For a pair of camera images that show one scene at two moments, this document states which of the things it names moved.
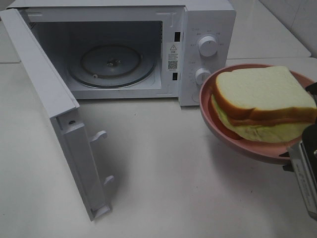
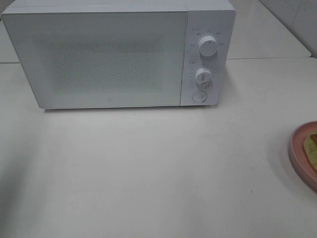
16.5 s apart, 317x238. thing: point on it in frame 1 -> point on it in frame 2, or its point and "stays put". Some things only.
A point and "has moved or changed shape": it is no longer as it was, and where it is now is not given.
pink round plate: (278, 152) -> (299, 161)
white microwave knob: (208, 46) stays put
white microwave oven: (184, 49) stays put
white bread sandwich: (268, 104) has moved or changed shape
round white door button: (195, 97) stays put
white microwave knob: (201, 75) stays put
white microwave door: (61, 107) -> (87, 59)
